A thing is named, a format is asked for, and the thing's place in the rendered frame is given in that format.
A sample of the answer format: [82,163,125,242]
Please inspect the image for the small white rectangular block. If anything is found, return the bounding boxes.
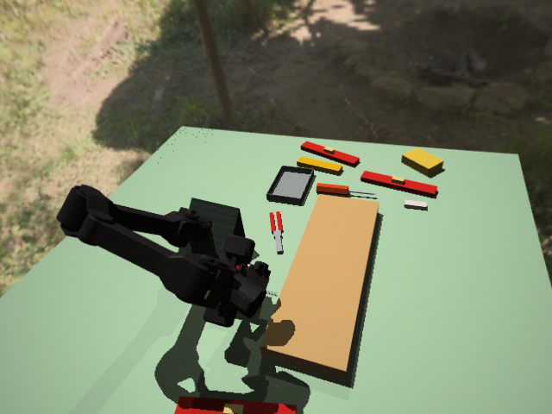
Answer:
[404,200,427,210]

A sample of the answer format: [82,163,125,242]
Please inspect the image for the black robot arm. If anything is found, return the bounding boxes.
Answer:
[56,185,271,319]

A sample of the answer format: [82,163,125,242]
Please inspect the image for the red flat bar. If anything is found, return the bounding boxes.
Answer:
[360,171,437,198]
[174,396,296,414]
[300,141,360,167]

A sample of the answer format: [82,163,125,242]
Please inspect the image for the orange-handled awl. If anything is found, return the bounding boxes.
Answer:
[316,183,376,196]

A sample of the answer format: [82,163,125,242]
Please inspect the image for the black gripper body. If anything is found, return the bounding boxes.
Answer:
[203,235,255,328]

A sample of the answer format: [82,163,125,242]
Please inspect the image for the tan rectangular panel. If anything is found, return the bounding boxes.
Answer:
[260,194,380,380]

